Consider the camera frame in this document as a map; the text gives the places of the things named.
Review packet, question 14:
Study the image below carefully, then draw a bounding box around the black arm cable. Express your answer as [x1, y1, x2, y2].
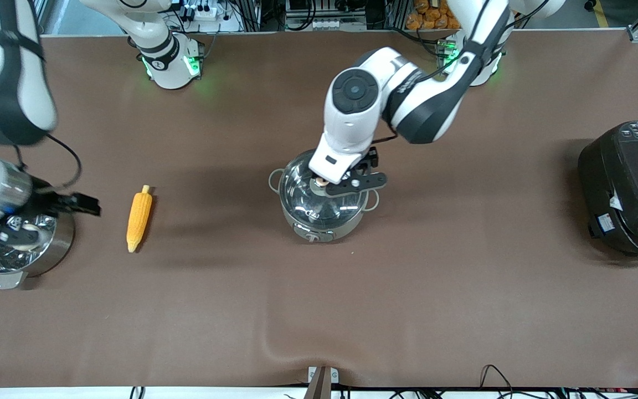
[14, 133, 102, 218]
[361, 0, 552, 170]

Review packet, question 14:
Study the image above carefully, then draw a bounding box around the pile of orange snacks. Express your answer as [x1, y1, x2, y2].
[406, 0, 462, 30]

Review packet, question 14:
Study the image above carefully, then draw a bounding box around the black rice cooker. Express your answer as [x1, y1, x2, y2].
[577, 120, 638, 262]

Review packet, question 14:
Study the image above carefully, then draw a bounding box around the long white power strip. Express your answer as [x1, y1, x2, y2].
[311, 19, 367, 30]

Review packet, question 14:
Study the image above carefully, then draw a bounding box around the steel steamer pot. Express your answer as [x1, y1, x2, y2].
[0, 212, 76, 290]

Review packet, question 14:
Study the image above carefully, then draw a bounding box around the yellow corn cob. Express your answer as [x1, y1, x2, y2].
[126, 185, 153, 253]

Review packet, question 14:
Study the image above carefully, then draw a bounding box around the black looped cable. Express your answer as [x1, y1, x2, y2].
[480, 364, 514, 395]

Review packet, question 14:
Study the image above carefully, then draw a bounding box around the brown table cloth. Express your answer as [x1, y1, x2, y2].
[0, 30, 638, 388]

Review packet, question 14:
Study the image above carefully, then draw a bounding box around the grey metal table clamp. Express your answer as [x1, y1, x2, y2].
[303, 366, 340, 399]

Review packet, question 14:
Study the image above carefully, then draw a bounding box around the white power strip with plugs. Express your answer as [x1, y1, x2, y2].
[178, 0, 245, 33]

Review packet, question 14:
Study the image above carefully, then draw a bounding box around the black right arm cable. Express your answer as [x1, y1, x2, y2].
[14, 133, 102, 218]

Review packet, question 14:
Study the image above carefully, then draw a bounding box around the steel cooking pot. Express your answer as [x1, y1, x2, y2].
[268, 149, 380, 243]

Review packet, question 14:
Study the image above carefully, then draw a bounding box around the glass pot lid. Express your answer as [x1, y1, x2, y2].
[279, 150, 371, 232]

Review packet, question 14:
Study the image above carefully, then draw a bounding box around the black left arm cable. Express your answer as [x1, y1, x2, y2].
[361, 0, 552, 170]

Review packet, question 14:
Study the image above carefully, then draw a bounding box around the white steamed bun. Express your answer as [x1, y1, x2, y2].
[8, 223, 42, 248]

